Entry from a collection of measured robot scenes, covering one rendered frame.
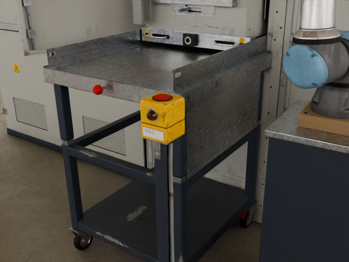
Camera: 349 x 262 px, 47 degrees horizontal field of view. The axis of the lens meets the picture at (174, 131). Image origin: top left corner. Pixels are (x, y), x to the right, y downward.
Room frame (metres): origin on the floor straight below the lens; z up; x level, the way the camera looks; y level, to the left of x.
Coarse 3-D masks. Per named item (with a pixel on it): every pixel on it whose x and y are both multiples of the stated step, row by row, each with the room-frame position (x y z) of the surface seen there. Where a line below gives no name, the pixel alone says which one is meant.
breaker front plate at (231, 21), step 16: (240, 0) 1.62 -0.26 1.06; (160, 16) 1.84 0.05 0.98; (176, 16) 1.80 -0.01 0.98; (192, 16) 1.75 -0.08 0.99; (208, 16) 1.70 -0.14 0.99; (224, 16) 1.66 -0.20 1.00; (240, 16) 1.62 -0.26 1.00; (208, 32) 1.70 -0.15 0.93; (224, 32) 1.66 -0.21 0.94; (240, 32) 1.62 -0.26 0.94
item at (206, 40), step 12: (144, 36) 1.88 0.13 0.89; (168, 36) 1.81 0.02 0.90; (180, 36) 1.77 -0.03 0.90; (204, 36) 1.70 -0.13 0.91; (216, 36) 1.67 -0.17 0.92; (228, 36) 1.64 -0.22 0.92; (240, 36) 1.62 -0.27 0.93; (252, 36) 1.61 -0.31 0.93; (216, 48) 1.67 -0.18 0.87; (228, 48) 1.64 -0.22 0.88
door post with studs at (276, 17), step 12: (276, 0) 1.68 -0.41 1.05; (276, 12) 1.68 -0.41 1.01; (276, 24) 1.68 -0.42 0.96; (276, 36) 1.68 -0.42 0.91; (276, 48) 1.67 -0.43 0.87; (276, 60) 1.67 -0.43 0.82; (276, 72) 1.67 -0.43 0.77; (276, 84) 1.66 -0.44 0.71; (276, 96) 1.66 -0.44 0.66; (264, 156) 1.68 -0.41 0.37; (264, 168) 1.68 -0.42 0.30; (264, 180) 1.67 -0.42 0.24
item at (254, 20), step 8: (248, 0) 1.61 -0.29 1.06; (256, 0) 1.67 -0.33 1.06; (264, 0) 1.74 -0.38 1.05; (248, 8) 1.62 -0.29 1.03; (256, 8) 1.68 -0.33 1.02; (264, 8) 1.74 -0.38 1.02; (248, 16) 1.62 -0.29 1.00; (256, 16) 1.68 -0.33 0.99; (248, 24) 1.62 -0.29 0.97; (256, 24) 1.68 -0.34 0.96; (264, 24) 1.75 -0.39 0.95; (248, 32) 1.63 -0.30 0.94; (256, 32) 1.69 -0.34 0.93; (264, 32) 1.76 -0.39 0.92
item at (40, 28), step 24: (24, 0) 1.73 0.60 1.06; (48, 0) 1.81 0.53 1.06; (72, 0) 1.86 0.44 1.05; (96, 0) 1.93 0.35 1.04; (120, 0) 1.99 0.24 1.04; (24, 24) 1.72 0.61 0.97; (48, 24) 1.80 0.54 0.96; (72, 24) 1.86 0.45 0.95; (96, 24) 1.92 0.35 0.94; (120, 24) 1.99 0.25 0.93; (144, 24) 2.06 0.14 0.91; (24, 48) 1.71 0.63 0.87; (48, 48) 1.76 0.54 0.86
